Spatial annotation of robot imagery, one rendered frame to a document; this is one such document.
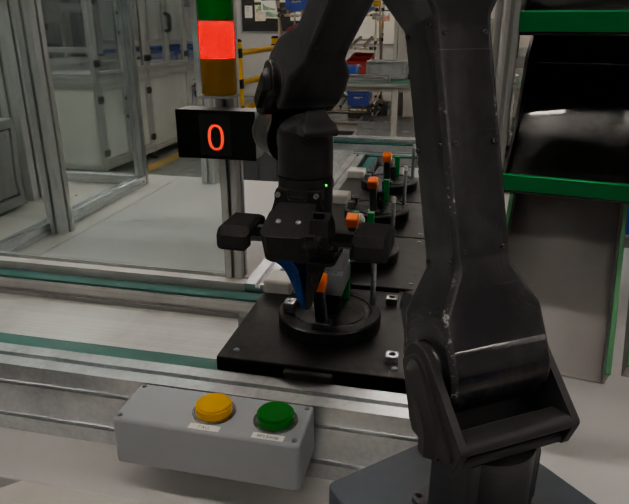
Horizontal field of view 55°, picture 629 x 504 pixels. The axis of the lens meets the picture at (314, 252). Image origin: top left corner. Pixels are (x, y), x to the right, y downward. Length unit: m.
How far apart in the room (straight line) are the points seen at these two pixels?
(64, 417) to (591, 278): 0.67
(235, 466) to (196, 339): 0.30
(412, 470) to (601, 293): 0.39
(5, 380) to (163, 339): 0.22
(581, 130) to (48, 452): 0.75
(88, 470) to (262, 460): 0.24
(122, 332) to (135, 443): 0.29
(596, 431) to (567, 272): 0.23
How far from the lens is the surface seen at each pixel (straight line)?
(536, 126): 0.79
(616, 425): 0.92
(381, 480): 0.45
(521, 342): 0.38
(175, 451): 0.70
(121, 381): 0.77
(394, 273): 1.01
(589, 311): 0.77
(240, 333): 0.82
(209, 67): 0.89
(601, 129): 0.79
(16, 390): 0.87
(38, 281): 1.14
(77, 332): 1.00
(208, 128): 0.91
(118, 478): 0.79
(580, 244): 0.80
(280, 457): 0.65
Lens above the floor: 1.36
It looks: 21 degrees down
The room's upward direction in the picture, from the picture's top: straight up
